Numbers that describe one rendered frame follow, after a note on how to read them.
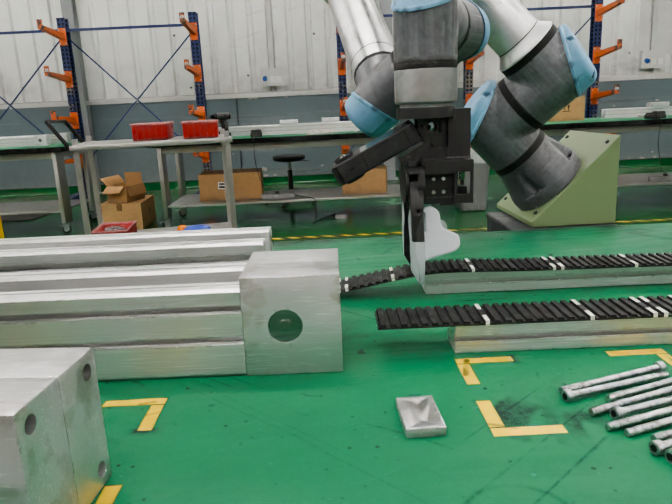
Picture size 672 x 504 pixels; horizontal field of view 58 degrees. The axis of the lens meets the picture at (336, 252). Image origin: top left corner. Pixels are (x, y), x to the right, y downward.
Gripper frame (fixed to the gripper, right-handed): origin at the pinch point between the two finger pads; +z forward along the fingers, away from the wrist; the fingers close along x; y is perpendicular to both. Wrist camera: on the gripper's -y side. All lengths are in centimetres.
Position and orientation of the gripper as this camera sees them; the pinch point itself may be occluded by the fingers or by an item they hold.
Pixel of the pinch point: (411, 267)
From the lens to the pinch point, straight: 78.5
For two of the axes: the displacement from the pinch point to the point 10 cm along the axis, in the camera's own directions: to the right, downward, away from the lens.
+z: 0.5, 9.7, 2.4
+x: -0.1, -2.4, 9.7
